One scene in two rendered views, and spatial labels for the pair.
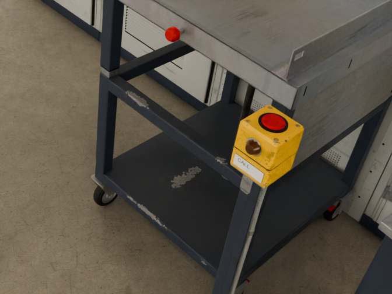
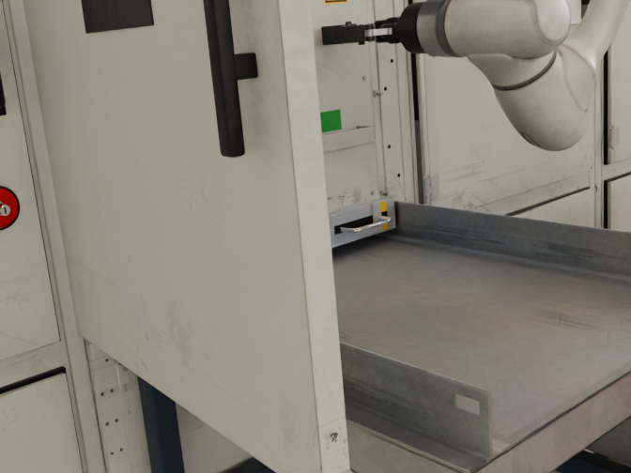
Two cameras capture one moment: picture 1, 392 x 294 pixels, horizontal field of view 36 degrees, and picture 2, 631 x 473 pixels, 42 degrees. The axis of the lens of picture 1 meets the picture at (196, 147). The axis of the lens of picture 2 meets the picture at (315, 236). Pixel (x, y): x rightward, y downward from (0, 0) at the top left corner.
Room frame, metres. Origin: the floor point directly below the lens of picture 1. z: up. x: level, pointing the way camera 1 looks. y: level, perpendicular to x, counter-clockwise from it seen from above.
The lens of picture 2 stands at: (1.32, 1.00, 1.25)
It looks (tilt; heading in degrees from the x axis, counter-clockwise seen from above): 14 degrees down; 284
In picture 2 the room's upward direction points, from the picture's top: 5 degrees counter-clockwise
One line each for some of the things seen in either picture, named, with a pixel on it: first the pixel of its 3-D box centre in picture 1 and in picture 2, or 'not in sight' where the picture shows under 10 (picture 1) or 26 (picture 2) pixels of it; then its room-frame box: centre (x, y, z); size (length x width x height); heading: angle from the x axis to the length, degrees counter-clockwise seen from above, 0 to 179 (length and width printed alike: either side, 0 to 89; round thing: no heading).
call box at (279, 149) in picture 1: (266, 145); not in sight; (0.79, -0.12, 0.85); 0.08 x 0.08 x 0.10; 54
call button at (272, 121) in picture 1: (272, 123); not in sight; (0.80, -0.12, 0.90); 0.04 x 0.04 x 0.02
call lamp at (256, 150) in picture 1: (251, 148); not in sight; (0.76, -0.09, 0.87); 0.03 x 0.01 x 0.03; 54
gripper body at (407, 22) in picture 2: not in sight; (409, 29); (1.45, -0.30, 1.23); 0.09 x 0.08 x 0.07; 144
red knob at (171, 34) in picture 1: (175, 32); not in sight; (1.16, 0.09, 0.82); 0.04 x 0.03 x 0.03; 144
